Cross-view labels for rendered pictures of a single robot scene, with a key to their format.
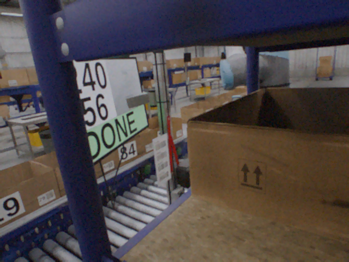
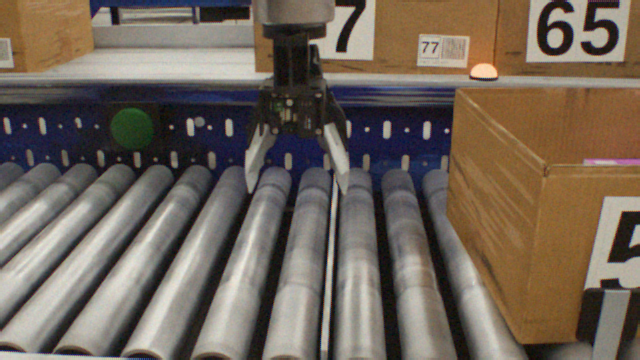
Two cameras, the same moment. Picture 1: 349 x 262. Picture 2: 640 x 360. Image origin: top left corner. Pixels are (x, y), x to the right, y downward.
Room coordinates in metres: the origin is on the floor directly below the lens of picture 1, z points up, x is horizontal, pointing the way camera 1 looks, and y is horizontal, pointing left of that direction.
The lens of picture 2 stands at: (1.89, -1.21, 1.08)
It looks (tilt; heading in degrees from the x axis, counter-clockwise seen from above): 21 degrees down; 55
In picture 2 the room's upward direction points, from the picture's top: straight up
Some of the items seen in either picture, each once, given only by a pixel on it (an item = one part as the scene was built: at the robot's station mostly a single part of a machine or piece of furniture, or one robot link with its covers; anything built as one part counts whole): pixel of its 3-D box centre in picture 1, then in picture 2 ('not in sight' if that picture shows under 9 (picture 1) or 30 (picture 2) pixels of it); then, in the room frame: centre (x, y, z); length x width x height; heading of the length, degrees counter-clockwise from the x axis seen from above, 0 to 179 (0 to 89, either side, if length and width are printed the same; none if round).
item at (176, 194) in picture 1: (179, 195); not in sight; (0.93, 0.00, 0.95); 0.07 x 0.03 x 0.07; 143
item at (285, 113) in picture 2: not in sight; (294, 80); (2.25, -0.64, 0.94); 0.09 x 0.08 x 0.12; 53
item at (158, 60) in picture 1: (170, 161); not in sight; (0.95, 0.02, 1.11); 0.12 x 0.05 x 0.88; 143
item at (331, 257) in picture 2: not in sight; (331, 268); (2.29, -0.66, 0.70); 0.46 x 0.01 x 0.09; 53
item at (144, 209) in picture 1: (146, 210); not in sight; (1.18, 0.19, 0.72); 0.52 x 0.05 x 0.05; 53
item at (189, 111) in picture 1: (200, 112); (371, 16); (2.61, -0.33, 0.96); 0.39 x 0.29 x 0.17; 143
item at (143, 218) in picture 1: (138, 216); not in sight; (1.13, 0.23, 0.72); 0.52 x 0.05 x 0.05; 53
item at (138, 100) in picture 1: (126, 97); not in sight; (0.90, 0.16, 1.40); 0.28 x 0.11 x 0.11; 143
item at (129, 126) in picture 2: not in sight; (132, 129); (2.17, -0.27, 0.81); 0.07 x 0.01 x 0.07; 143
